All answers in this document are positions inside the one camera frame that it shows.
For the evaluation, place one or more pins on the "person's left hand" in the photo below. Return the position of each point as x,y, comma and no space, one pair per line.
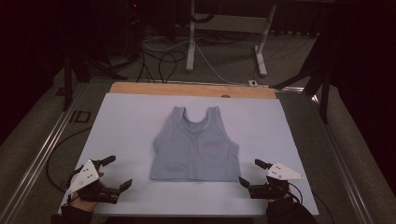
83,205

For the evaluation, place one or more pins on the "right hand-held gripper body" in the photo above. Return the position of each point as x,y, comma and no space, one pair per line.
280,172

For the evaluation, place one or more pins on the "grey tank top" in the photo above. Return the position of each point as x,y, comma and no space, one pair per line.
194,149

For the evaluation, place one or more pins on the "white plug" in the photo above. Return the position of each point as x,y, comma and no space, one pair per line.
252,83

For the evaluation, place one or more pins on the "wooden table board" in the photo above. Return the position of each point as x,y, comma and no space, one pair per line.
186,89

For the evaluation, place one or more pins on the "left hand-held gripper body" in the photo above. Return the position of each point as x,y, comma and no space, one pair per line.
85,175

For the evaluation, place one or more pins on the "person's right hand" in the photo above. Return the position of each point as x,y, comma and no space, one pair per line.
280,200

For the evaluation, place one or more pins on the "white metal desk frame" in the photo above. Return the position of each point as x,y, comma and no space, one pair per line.
230,23

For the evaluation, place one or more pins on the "black bracket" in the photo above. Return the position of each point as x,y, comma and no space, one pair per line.
80,117

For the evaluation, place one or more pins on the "aluminium rail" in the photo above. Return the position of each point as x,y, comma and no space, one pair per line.
40,158
342,168

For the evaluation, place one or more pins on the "white table sheet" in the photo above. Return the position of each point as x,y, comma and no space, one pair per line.
124,130

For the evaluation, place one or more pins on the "black metal stand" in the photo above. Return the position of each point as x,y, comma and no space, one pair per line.
67,84
323,93

